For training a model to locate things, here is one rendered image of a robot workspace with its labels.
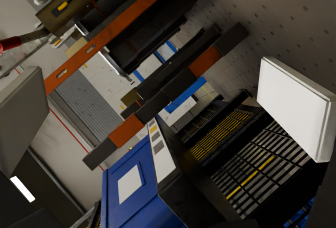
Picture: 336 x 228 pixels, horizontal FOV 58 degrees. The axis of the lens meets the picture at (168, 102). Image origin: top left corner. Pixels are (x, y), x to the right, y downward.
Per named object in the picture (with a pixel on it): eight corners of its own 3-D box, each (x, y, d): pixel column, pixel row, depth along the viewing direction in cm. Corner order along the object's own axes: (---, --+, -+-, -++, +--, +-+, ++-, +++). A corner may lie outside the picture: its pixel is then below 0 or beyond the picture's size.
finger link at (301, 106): (328, 100, 12) (346, 99, 12) (260, 56, 18) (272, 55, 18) (315, 164, 13) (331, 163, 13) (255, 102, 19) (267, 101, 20)
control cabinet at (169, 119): (190, 101, 1105) (139, 145, 1097) (180, 90, 1103) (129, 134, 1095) (200, 101, 865) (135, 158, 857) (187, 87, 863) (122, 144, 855)
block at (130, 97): (197, 31, 107) (121, 99, 106) (202, 27, 99) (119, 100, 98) (212, 49, 108) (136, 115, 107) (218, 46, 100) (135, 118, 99)
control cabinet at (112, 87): (178, 76, 865) (113, 133, 857) (177, 79, 919) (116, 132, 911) (123, 14, 873) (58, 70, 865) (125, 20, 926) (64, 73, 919)
